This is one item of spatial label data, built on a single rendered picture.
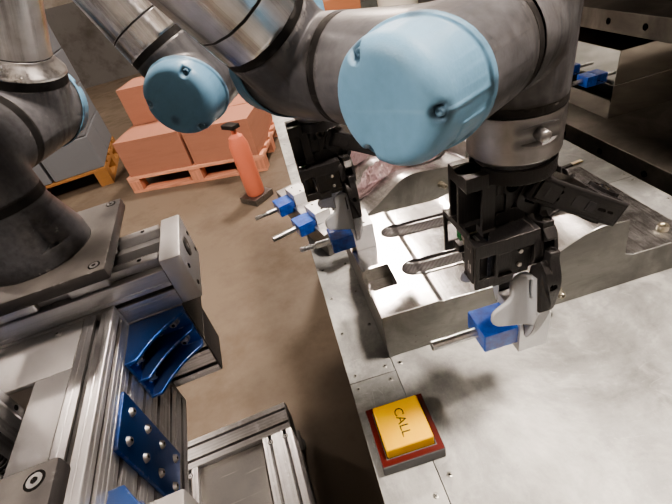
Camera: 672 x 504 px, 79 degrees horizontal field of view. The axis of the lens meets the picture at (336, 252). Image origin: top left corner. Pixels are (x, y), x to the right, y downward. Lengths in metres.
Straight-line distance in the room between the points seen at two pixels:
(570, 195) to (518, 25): 0.18
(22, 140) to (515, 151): 0.61
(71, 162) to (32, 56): 3.45
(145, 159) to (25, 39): 2.89
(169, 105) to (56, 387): 0.39
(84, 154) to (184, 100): 3.69
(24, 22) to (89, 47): 8.62
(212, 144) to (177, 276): 2.68
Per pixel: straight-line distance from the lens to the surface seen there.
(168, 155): 3.50
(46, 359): 0.71
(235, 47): 0.30
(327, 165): 0.61
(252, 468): 1.32
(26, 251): 0.69
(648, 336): 0.73
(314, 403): 1.61
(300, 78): 0.30
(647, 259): 0.80
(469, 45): 0.24
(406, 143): 0.23
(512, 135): 0.34
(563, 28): 0.32
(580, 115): 1.41
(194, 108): 0.46
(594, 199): 0.43
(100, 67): 9.37
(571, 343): 0.69
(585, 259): 0.71
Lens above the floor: 1.33
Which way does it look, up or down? 37 degrees down
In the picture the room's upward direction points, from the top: 15 degrees counter-clockwise
